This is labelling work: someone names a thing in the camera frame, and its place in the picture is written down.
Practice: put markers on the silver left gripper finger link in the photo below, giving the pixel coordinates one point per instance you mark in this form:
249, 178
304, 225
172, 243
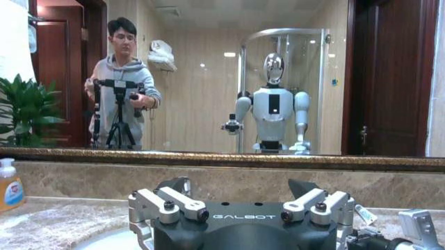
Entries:
419, 222

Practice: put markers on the black tripod control rig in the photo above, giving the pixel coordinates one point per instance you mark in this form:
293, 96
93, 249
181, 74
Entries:
119, 125

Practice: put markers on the small white toiletry tube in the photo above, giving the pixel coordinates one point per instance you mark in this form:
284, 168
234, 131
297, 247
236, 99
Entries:
365, 214

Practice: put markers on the white folded towels on rack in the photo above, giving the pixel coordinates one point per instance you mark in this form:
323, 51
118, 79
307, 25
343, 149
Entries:
162, 56

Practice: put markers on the orange hand soap bottle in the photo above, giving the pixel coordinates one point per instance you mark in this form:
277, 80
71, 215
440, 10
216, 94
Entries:
10, 190

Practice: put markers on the green leafy plant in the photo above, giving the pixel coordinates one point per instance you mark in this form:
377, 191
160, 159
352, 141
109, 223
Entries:
25, 109

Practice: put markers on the white robot torso chrome head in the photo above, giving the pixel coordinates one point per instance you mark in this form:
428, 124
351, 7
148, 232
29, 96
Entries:
273, 112

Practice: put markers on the person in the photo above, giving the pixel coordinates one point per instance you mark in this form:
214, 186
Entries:
122, 67

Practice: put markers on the glass shower enclosure chrome frame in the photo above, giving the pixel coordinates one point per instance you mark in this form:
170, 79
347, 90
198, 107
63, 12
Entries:
316, 65

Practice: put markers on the white sink basin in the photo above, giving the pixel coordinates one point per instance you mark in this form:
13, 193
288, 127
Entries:
105, 240

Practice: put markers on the left gripper finger silver links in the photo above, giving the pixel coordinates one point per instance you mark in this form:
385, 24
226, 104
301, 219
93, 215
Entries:
168, 201
320, 199

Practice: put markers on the blue yellow sticker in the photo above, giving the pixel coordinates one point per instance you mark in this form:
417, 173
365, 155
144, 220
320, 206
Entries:
335, 82

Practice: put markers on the gold framed wall mirror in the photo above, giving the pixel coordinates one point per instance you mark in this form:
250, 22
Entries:
209, 159

